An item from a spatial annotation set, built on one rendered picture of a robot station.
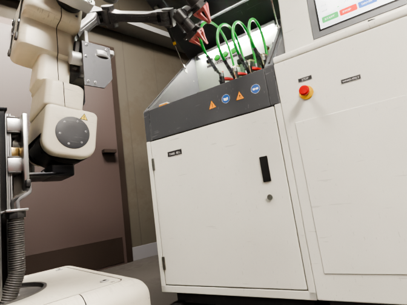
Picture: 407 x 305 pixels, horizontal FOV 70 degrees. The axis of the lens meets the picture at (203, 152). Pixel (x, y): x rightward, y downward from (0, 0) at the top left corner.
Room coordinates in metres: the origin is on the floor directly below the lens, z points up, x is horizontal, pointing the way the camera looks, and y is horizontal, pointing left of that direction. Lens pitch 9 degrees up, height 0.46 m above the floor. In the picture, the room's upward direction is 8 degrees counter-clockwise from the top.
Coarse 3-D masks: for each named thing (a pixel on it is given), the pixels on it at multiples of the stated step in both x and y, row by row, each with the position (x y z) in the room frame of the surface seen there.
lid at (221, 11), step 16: (160, 0) 1.57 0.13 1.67; (176, 0) 1.57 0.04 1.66; (208, 0) 1.55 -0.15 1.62; (224, 0) 1.54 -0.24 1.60; (240, 0) 1.53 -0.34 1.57; (256, 0) 1.51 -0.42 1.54; (192, 16) 1.66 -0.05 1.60; (224, 16) 1.61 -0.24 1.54; (240, 16) 1.60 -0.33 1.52; (256, 16) 1.59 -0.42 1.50; (272, 16) 1.58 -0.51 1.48; (176, 32) 1.75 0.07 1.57; (208, 32) 1.72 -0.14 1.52; (224, 32) 1.71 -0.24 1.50; (240, 32) 1.70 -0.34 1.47; (192, 48) 1.85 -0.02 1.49; (208, 48) 1.83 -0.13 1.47
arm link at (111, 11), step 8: (104, 8) 1.39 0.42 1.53; (112, 8) 1.39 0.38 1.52; (112, 16) 1.39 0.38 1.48; (120, 16) 1.37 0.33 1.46; (128, 16) 1.35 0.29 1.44; (136, 16) 1.33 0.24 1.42; (144, 16) 1.32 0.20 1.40; (152, 16) 1.30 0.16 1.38; (160, 16) 1.28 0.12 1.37; (168, 16) 1.28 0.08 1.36; (112, 24) 1.44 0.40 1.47; (160, 24) 1.31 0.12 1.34; (168, 24) 1.30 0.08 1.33
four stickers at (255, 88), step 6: (258, 84) 1.12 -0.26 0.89; (240, 90) 1.16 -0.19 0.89; (252, 90) 1.13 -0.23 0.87; (258, 90) 1.12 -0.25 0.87; (222, 96) 1.20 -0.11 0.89; (228, 96) 1.19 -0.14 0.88; (240, 96) 1.16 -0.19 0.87; (210, 102) 1.24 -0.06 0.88; (222, 102) 1.21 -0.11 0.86; (210, 108) 1.24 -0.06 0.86
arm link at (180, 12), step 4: (180, 8) 1.26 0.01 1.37; (176, 12) 1.25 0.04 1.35; (180, 12) 1.25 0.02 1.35; (184, 12) 1.29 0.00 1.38; (176, 16) 1.26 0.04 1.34; (180, 16) 1.26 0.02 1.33; (184, 16) 1.26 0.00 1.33; (176, 20) 1.27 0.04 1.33; (180, 20) 1.27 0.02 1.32; (184, 20) 1.27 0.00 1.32
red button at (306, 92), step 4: (300, 88) 1.00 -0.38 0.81; (304, 88) 0.99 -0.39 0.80; (308, 88) 0.99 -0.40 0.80; (312, 88) 1.02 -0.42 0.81; (300, 92) 1.00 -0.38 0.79; (304, 92) 1.00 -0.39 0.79; (308, 92) 0.99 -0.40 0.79; (312, 92) 1.02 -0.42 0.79; (300, 96) 1.04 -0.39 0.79; (304, 96) 1.03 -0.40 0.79; (308, 96) 1.02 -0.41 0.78
